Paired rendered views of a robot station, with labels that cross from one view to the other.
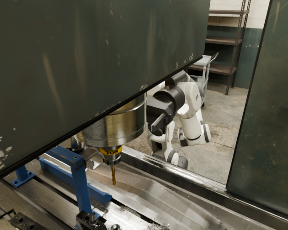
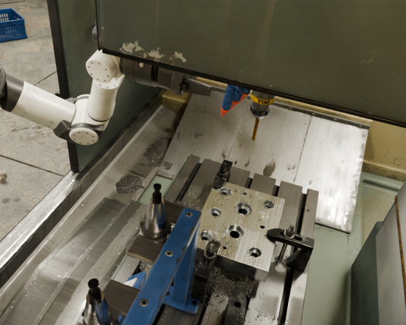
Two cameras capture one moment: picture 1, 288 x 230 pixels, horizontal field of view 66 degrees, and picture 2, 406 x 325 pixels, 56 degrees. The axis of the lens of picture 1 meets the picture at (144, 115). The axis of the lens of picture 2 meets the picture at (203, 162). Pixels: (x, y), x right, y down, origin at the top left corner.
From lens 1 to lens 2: 1.08 m
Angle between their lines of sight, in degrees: 86
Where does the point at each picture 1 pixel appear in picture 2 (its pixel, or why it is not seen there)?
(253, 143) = (80, 89)
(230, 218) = (99, 192)
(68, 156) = (189, 224)
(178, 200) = (80, 235)
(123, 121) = not seen: hidden behind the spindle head
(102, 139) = not seen: hidden behind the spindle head
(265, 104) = (76, 34)
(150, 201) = (91, 264)
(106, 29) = not seen: outside the picture
